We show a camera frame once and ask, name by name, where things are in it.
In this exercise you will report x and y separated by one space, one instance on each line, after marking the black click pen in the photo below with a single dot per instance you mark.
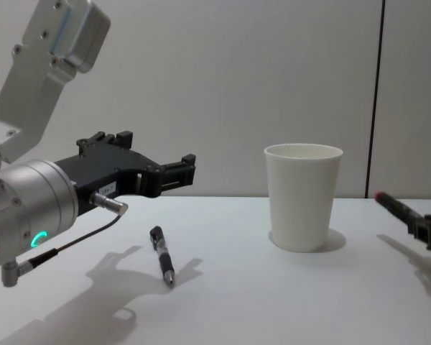
161 253

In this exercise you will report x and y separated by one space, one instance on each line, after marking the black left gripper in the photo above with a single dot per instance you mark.
100 170

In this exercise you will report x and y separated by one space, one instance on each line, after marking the white paper cup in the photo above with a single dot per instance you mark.
301 201

